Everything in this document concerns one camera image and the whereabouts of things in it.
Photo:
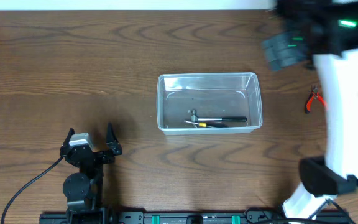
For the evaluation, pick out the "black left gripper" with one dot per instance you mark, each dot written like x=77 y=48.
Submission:
x=96 y=155

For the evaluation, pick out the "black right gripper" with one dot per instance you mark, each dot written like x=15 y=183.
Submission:
x=284 y=48

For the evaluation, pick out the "red handled pliers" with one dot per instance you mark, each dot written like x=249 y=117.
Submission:
x=314 y=95

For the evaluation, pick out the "clear plastic storage container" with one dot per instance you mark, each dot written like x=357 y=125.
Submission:
x=211 y=95

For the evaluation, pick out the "small hammer black handle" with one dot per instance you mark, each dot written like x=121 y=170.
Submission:
x=196 y=118

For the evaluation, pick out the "black yellow screwdriver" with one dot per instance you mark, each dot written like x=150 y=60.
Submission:
x=206 y=125

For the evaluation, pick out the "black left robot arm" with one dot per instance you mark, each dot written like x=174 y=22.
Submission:
x=84 y=189

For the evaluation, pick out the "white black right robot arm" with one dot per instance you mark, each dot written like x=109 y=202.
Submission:
x=324 y=178

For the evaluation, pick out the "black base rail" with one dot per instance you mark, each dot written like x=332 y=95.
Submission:
x=249 y=216

